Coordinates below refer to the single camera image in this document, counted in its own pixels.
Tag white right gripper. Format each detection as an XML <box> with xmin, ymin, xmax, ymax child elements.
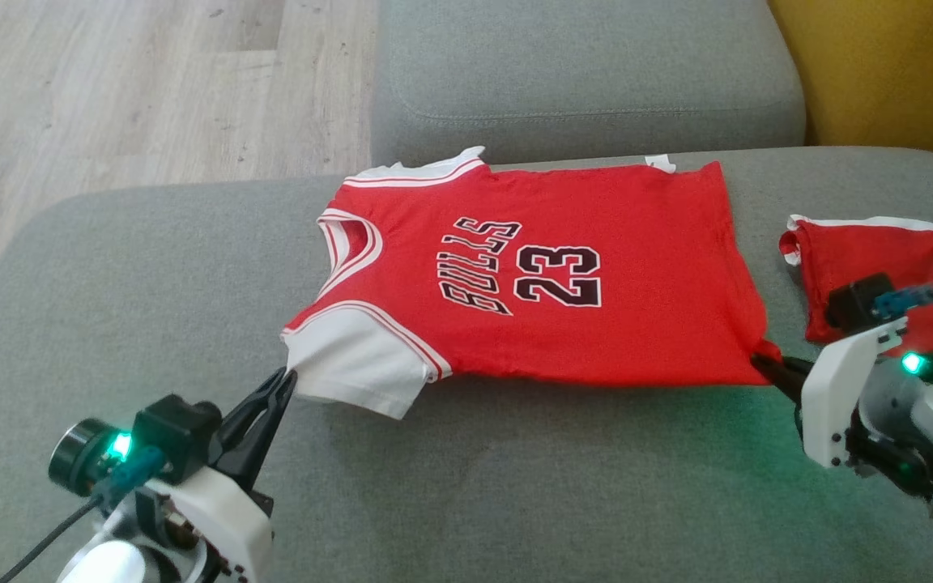
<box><xmin>750</xmin><ymin>317</ymin><xmax>909</xmax><ymax>470</ymax></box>

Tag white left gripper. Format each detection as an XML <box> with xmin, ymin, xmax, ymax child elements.
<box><xmin>122</xmin><ymin>367</ymin><xmax>299</xmax><ymax>583</ymax></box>

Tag red shorts with white stripe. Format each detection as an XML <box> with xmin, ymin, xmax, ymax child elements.
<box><xmin>778</xmin><ymin>215</ymin><xmax>933</xmax><ymax>365</ymax></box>

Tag red Bulls 23 jersey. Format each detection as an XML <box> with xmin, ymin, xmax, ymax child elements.
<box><xmin>280</xmin><ymin>146</ymin><xmax>783</xmax><ymax>420</ymax></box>

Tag grey sofa seat cushion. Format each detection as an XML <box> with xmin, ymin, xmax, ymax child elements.
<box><xmin>0</xmin><ymin>146</ymin><xmax>933</xmax><ymax>583</ymax></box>

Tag yellow upholstered panel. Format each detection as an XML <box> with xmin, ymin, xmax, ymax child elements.
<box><xmin>768</xmin><ymin>0</ymin><xmax>933</xmax><ymax>172</ymax></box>

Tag grey sofa back cushion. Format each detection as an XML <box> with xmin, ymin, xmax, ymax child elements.
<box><xmin>369</xmin><ymin>0</ymin><xmax>807</xmax><ymax>167</ymax></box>

